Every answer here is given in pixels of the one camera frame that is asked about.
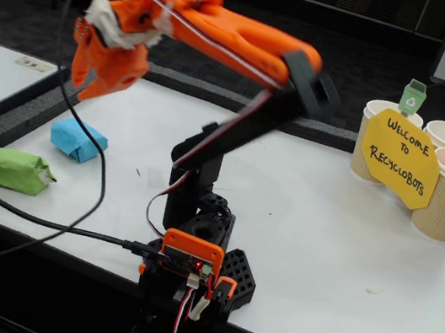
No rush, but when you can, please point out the green recycling bin label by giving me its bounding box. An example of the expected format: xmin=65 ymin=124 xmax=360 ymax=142
xmin=396 ymin=76 xmax=430 ymax=121

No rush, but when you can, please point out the yellow handwritten welcome sign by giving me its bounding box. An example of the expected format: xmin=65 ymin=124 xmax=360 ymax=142
xmin=351 ymin=104 xmax=445 ymax=214

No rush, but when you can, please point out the long dark grey foam strip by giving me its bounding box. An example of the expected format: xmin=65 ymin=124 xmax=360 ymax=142
xmin=0 ymin=33 xmax=136 ymax=183

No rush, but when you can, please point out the white tape label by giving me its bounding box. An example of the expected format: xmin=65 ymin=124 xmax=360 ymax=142
xmin=13 ymin=54 xmax=56 ymax=74

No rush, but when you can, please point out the black robot base with clamp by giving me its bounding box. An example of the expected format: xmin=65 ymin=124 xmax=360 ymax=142
xmin=125 ymin=221 xmax=265 ymax=333

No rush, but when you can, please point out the green paper ball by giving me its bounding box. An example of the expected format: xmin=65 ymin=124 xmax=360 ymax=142
xmin=0 ymin=146 xmax=62 ymax=198

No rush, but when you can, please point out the black USB controller cable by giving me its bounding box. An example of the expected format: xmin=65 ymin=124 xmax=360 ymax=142
xmin=0 ymin=169 xmax=178 ymax=263

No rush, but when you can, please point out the paper cup with green label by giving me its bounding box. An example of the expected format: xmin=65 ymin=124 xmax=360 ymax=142
xmin=347 ymin=96 xmax=428 ymax=191

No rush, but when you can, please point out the tricolour servo cable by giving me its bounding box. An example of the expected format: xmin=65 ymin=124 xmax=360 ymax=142
xmin=171 ymin=272 xmax=216 ymax=333
xmin=113 ymin=0 xmax=303 ymax=255

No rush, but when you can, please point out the black camera cable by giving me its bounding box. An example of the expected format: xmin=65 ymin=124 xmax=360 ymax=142
xmin=0 ymin=0 xmax=139 ymax=286

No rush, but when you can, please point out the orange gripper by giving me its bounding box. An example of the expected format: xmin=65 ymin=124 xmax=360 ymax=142
xmin=64 ymin=19 xmax=156 ymax=113

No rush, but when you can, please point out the blue paper ball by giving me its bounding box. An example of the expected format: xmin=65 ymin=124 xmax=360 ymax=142
xmin=46 ymin=113 xmax=112 ymax=168

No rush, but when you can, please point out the orange controller board housing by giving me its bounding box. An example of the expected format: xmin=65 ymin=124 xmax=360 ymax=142
xmin=157 ymin=227 xmax=228 ymax=281

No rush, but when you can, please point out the short dark grey foam strip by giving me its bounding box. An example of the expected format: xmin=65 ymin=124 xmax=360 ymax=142
xmin=281 ymin=110 xmax=362 ymax=154

